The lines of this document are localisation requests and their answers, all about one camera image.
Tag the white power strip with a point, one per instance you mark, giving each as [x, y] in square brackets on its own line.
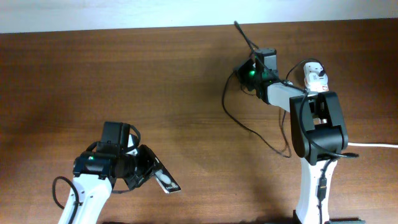
[312, 66]

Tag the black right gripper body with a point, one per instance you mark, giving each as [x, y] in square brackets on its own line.
[249, 76]

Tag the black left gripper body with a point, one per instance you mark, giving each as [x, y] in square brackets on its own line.
[139, 165]

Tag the white USB charger adapter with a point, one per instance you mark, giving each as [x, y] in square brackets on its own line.
[316, 81]

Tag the black smartphone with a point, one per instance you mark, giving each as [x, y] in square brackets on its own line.
[168, 184]

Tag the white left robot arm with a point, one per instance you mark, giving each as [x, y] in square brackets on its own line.
[83, 197]

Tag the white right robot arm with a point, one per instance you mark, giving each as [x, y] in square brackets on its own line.
[319, 134]

